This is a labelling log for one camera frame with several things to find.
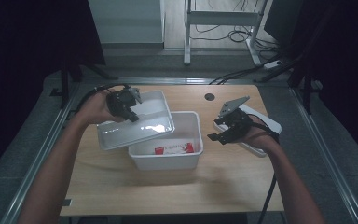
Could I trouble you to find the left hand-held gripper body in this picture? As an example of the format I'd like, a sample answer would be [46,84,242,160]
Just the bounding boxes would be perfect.
[105,86,144,122]

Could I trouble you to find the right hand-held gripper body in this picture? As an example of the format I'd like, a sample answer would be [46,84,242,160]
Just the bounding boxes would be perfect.
[213,95,254,139]

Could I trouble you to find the white tray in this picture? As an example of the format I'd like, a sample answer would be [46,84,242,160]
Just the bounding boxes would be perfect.
[96,90,176,152]

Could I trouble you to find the white lid with black handle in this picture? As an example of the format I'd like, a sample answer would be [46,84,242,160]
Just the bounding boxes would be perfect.
[213,104,283,159]

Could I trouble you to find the red and silver snack packet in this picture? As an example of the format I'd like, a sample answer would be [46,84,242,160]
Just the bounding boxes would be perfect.
[154,142,196,156]

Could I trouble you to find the white plastic storage box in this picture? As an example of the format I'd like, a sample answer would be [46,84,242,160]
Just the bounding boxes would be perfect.
[128,110,204,172]

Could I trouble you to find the person's left hand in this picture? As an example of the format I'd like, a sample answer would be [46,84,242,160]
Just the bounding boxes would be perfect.
[74,89,126,126]

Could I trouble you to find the person's right hand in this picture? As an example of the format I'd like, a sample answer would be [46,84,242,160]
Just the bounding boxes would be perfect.
[240,119,282,154]

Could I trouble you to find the black metal stand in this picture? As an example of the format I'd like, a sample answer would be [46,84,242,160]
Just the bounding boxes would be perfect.
[256,46,324,116]
[49,58,119,110]

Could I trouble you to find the white power strip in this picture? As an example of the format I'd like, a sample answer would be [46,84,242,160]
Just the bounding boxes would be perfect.
[262,59,284,70]

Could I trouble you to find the white cabinet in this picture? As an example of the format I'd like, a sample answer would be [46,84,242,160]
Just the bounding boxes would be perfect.
[88,0,166,49]

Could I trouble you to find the black curtain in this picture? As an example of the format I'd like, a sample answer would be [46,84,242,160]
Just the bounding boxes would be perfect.
[0,0,107,185]
[287,0,358,171]

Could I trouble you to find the left hand-held gripper cable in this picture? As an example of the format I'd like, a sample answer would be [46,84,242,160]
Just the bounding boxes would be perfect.
[73,83,131,115]

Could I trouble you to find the hand-held gripper cable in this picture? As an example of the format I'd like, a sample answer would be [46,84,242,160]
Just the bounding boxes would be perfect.
[247,113,282,224]
[73,83,131,115]

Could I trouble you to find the black cables from power strip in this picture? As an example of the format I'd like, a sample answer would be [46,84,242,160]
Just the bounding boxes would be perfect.
[209,63,269,86]

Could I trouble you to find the right hand-held gripper cable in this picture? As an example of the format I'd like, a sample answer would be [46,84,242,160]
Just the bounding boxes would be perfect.
[247,113,282,224]

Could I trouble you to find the tangle of black floor cables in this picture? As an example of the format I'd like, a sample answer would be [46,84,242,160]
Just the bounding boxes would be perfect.
[189,23,282,54]

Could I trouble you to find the metal floor rail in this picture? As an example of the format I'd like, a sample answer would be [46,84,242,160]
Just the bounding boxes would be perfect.
[288,87,358,224]
[0,83,82,224]

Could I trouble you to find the white metal stand frame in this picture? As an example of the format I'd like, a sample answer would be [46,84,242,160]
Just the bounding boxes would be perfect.
[183,0,269,67]

